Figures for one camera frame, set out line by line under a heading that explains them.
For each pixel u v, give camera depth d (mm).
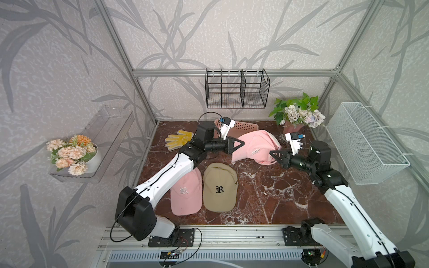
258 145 721
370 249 388
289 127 935
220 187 823
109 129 748
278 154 705
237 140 695
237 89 1044
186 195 808
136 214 403
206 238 758
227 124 655
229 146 645
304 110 864
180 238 726
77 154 508
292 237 730
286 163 626
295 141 642
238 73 933
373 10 710
